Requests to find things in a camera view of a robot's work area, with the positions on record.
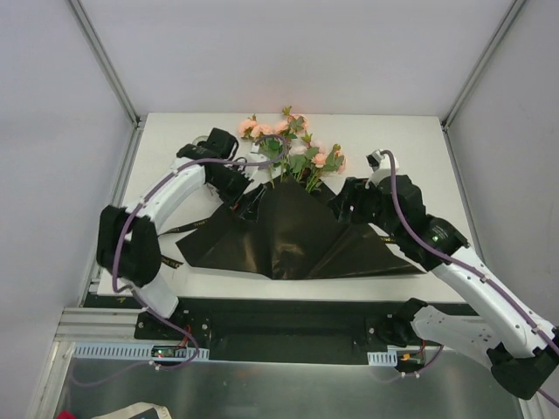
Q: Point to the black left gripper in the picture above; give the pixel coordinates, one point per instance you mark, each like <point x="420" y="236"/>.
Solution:
<point x="244" y="201"/>

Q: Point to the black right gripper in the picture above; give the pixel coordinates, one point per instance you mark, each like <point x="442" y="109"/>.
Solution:
<point x="346" y="202"/>

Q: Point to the black ribbon gold lettering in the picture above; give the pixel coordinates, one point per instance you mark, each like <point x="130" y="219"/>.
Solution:
<point x="183" y="229"/>

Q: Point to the black paper flower wrap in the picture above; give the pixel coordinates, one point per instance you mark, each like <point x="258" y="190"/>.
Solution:
<point x="289" y="234"/>

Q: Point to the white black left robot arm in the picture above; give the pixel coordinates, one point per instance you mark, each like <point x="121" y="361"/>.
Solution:
<point x="128" y="237"/>

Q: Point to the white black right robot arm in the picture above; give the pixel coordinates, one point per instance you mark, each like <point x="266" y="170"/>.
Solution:
<point x="519" y="347"/>

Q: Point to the white ribbed ceramic vase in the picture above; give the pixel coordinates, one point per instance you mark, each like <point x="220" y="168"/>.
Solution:
<point x="200" y="140"/>

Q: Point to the pink artificial flower bouquet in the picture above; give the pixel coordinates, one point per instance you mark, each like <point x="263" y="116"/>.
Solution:
<point x="304" y="158"/>

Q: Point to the cream tote bag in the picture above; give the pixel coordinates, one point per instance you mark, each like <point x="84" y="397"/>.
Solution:
<point x="139" y="410"/>

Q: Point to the red cloth item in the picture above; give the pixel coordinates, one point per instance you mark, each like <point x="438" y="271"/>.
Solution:
<point x="64" y="414"/>

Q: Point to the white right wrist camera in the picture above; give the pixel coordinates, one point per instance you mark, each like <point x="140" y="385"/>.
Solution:
<point x="383" y="164"/>

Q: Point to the left aluminium frame post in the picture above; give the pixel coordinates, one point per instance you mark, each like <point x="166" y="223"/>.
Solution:
<point x="94" y="42"/>

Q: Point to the aluminium frame post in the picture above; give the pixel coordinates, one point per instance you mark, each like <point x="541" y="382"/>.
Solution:
<point x="505" y="25"/>
<point x="94" y="42"/>

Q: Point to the right white cable duct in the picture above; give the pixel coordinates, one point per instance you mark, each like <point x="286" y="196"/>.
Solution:
<point x="393" y="358"/>

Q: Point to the white cable duct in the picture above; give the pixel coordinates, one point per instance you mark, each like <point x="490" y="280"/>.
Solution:
<point x="393" y="358"/>
<point x="138" y="352"/>

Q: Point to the aluminium front frame rail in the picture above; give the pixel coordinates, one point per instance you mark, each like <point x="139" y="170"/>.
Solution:
<point x="100" y="323"/>

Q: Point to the left white cable duct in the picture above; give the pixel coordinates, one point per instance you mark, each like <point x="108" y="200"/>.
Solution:
<point x="138" y="352"/>

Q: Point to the right aluminium frame post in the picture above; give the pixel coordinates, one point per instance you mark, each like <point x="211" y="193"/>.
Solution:
<point x="505" y="25"/>

